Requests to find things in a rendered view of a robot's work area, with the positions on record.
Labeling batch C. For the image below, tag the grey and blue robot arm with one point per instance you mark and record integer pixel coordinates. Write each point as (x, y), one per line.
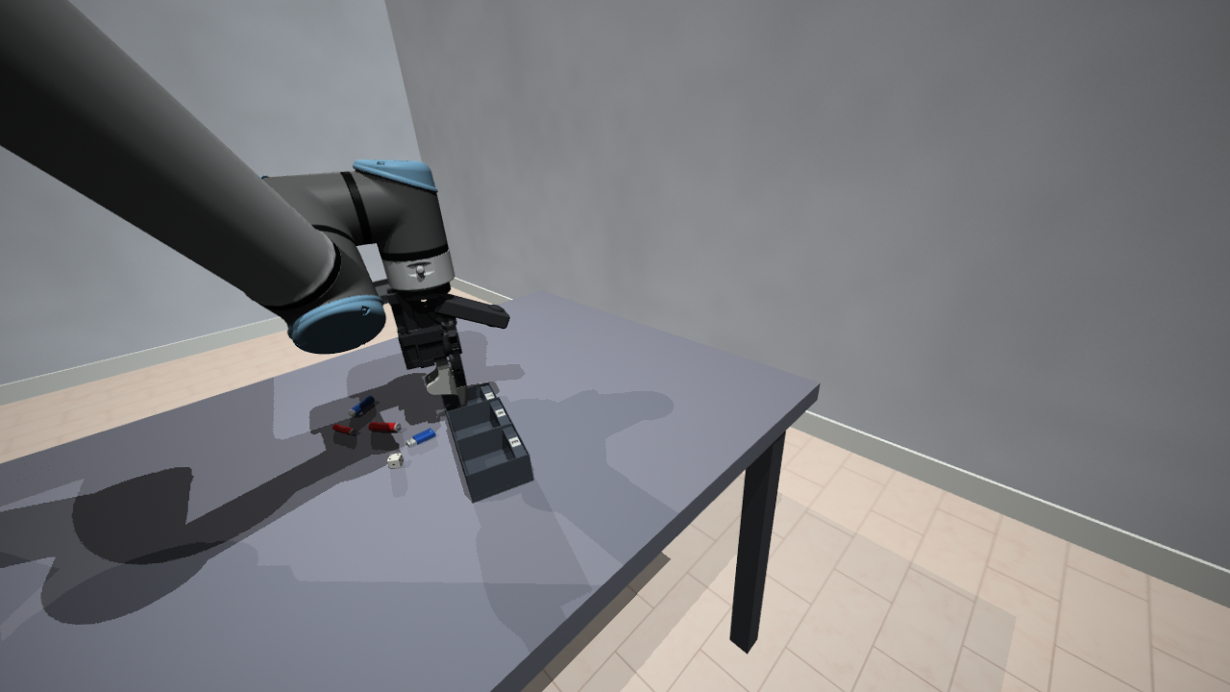
(76, 106)

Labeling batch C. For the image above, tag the blue battery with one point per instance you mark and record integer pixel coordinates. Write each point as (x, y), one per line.
(361, 406)

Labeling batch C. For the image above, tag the black rack of three bins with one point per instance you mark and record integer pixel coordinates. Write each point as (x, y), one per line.
(485, 448)

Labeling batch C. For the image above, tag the blue usb stick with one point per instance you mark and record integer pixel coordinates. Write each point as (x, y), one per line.
(421, 437)

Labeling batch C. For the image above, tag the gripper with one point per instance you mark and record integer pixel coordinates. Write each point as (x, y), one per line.
(421, 330)

